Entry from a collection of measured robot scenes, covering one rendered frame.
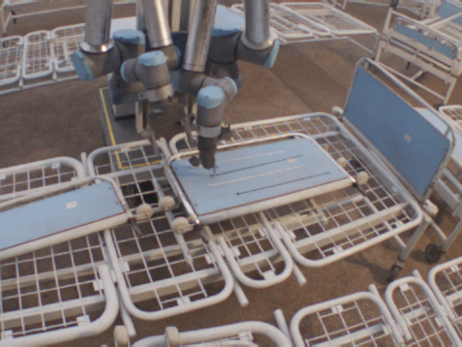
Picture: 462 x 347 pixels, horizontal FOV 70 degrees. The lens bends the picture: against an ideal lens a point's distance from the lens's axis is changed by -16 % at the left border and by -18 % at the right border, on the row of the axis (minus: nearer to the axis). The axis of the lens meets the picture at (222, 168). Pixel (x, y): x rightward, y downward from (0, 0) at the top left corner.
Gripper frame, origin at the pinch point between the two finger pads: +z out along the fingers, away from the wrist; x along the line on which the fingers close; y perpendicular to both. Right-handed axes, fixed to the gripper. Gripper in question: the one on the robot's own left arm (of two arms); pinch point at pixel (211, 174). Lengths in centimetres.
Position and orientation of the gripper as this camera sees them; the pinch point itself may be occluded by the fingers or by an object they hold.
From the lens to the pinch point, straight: 157.3
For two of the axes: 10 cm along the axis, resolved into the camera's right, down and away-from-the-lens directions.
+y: -9.1, 2.0, -3.8
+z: -0.7, 8.0, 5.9
